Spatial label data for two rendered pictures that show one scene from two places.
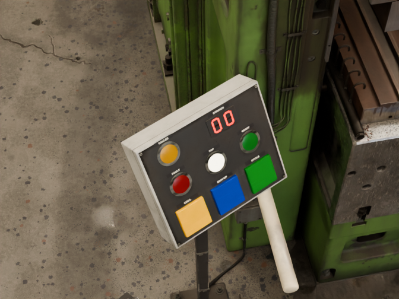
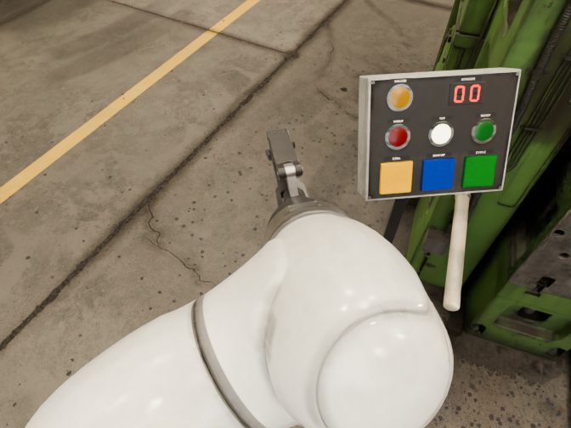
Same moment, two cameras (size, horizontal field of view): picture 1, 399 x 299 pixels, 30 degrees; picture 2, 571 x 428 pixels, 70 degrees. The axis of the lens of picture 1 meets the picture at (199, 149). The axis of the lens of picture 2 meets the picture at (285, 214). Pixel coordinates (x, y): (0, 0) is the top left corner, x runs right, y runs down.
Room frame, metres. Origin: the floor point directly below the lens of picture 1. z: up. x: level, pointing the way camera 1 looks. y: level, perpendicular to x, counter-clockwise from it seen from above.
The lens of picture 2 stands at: (0.17, -0.07, 1.70)
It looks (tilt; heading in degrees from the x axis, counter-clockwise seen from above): 52 degrees down; 29
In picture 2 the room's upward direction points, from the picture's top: straight up
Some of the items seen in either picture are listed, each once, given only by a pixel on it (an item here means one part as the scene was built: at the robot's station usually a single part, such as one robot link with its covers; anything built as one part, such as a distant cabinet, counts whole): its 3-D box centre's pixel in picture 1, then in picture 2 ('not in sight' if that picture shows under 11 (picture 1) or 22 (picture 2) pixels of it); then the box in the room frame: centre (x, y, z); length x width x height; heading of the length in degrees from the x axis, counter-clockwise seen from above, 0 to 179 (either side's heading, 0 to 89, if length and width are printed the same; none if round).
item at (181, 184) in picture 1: (180, 184); (398, 137); (0.90, 0.04, 1.09); 0.05 x 0.03 x 0.04; 99
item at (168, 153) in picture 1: (168, 153); (399, 98); (0.94, 0.07, 1.16); 0.05 x 0.03 x 0.04; 99
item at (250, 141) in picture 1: (249, 141); (483, 131); (1.01, -0.12, 1.09); 0.05 x 0.03 x 0.04; 99
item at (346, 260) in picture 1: (351, 181); (531, 266); (1.43, -0.55, 0.23); 0.55 x 0.37 x 0.47; 9
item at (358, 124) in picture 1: (338, 80); not in sight; (1.32, -0.39, 0.93); 0.40 x 0.03 x 0.03; 9
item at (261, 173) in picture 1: (260, 173); (477, 171); (0.98, -0.15, 1.01); 0.07 x 0.05 x 0.07; 124
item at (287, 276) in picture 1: (272, 222); (457, 247); (1.05, -0.21, 0.62); 0.44 x 0.05 x 0.05; 9
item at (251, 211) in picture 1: (247, 207); (436, 241); (1.26, -0.16, 0.36); 0.09 x 0.07 x 0.12; 99
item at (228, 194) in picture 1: (227, 194); (437, 174); (0.92, -0.06, 1.01); 0.07 x 0.05 x 0.07; 124
